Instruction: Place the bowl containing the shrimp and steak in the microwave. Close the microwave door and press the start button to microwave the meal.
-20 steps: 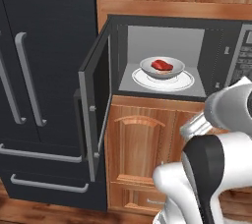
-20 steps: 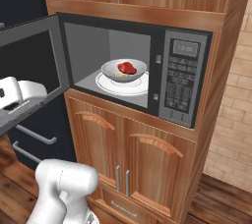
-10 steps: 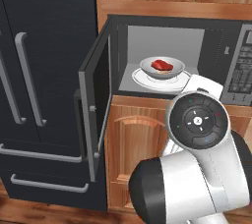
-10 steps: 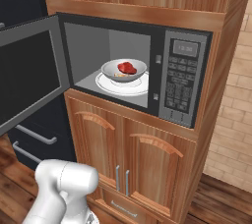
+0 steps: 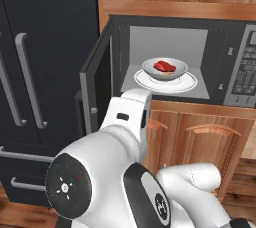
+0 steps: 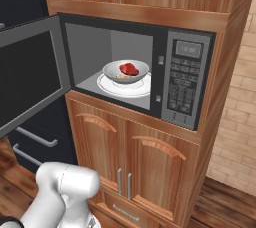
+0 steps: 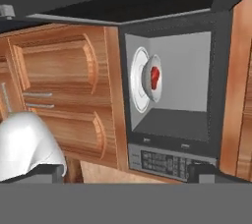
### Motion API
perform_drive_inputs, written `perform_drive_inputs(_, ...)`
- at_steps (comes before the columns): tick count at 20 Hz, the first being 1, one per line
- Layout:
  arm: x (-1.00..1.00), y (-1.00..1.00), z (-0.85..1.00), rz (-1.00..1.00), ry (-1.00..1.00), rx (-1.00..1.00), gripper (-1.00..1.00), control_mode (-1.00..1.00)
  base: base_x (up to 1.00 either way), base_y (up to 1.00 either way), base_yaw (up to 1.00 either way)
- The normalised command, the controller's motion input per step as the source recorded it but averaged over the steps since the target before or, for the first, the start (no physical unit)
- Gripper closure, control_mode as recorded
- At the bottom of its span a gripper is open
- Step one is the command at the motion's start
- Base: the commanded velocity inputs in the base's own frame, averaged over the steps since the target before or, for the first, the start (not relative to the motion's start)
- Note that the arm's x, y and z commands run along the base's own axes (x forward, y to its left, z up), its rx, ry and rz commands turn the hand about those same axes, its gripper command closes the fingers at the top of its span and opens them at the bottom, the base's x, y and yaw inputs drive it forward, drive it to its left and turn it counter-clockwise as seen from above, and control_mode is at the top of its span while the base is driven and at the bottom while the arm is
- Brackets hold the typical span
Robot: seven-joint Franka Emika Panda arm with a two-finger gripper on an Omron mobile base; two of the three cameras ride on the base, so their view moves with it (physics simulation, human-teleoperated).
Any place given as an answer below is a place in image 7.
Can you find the wooden cupboard door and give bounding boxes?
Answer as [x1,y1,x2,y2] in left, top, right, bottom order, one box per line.
[7,26,120,104]
[25,100,128,172]
[0,36,25,122]

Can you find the white microwave turntable plate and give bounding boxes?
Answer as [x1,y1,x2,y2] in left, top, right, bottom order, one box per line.
[130,46,153,115]

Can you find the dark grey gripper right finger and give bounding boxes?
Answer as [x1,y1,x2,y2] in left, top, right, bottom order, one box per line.
[187,163,251,184]

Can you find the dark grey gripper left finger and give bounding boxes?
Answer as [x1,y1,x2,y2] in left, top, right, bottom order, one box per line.
[0,164,65,184]

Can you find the grey cupboard door handle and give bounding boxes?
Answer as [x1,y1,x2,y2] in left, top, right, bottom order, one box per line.
[25,102,56,110]
[22,91,54,98]
[0,82,13,115]

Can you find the wooden cupboard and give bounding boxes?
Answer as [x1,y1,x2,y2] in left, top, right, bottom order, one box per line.
[219,0,252,182]

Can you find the red steak piece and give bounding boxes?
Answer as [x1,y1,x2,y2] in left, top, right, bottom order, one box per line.
[150,66,162,90]

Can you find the dark grey microwave oven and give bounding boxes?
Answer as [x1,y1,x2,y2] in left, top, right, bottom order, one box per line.
[117,9,233,183]

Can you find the white bowl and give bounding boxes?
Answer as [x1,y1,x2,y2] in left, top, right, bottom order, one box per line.
[141,53,163,103]

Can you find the white rounded object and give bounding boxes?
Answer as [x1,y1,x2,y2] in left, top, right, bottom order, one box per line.
[0,111,69,183]

